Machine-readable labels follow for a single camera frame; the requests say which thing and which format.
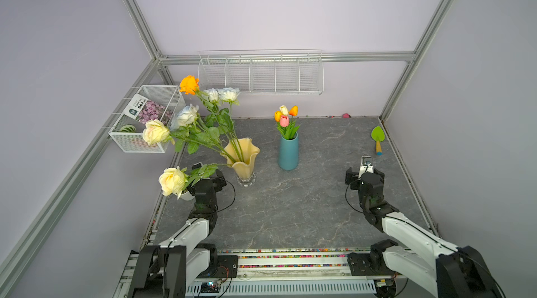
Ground white blue rose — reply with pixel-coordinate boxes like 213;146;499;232
171;104;232;158

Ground pink tulip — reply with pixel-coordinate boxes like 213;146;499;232
279;115;289;127

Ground square white wire basket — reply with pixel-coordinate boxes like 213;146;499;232
109;85;185;153

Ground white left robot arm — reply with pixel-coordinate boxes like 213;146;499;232
127;169;227;297

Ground orange ranunculus flower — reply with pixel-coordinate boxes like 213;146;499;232
180;76;228;148

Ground green striped ball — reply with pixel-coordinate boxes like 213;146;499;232
119;125;137;133

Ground white pot green succulent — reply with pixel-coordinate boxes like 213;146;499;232
179;189;195;201

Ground orange yellow tulip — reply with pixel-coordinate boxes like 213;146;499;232
288;106;299;117

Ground cream white tulip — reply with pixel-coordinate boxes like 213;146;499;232
280;105;289;116

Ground teal cylinder vase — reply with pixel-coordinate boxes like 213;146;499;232
278;134;299;171

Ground seed packet purple flowers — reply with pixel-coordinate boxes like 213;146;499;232
123;94;172;126

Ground long white wire basket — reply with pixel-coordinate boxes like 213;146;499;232
197;51;324;95

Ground green garden trowel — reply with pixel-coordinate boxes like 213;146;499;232
371;126;385;155

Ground cream yellow rose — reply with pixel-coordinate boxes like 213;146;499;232
142;120;239;163
159;164;220;199

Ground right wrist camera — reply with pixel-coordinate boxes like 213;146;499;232
359;155;374;179

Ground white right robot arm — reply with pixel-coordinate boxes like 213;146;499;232
345;165;505;297

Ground yellow wavy glass vase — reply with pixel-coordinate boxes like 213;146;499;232
220;137;260;187

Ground small orange tulip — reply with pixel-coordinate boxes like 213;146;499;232
274;111;282;123

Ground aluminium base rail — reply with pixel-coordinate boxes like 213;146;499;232
112;247;471;298

